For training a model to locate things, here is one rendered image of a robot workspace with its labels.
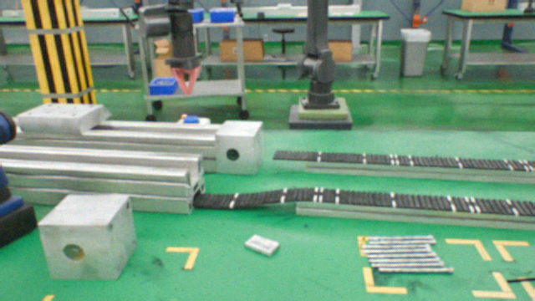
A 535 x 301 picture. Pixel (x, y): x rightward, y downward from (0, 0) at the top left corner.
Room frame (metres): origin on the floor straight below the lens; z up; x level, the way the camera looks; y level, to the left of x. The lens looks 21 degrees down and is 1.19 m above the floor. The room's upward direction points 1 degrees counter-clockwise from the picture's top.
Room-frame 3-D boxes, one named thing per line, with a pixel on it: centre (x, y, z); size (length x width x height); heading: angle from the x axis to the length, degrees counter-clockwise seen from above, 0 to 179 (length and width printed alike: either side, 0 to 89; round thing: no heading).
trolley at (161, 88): (3.97, 0.73, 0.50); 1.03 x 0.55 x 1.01; 96
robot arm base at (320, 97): (1.35, -0.17, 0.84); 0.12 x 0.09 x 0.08; 93
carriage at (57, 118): (1.01, 0.51, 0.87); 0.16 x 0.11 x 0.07; 80
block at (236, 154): (0.94, 0.07, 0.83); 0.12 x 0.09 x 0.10; 170
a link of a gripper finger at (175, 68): (1.10, 0.21, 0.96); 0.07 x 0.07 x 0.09; 79
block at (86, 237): (0.58, 0.28, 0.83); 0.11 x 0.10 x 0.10; 176
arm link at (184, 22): (1.09, 0.22, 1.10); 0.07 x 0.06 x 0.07; 123
